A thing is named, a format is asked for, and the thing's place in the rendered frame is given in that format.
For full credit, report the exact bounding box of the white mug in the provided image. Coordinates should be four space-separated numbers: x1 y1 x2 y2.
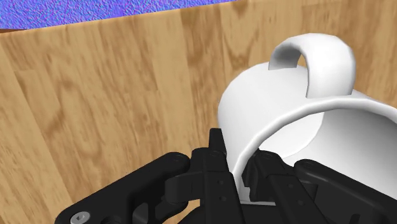
217 32 397 206

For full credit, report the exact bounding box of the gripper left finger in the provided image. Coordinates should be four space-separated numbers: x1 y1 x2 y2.
54 127 246 224

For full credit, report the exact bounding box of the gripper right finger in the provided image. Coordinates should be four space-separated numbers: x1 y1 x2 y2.
241 150 397 224

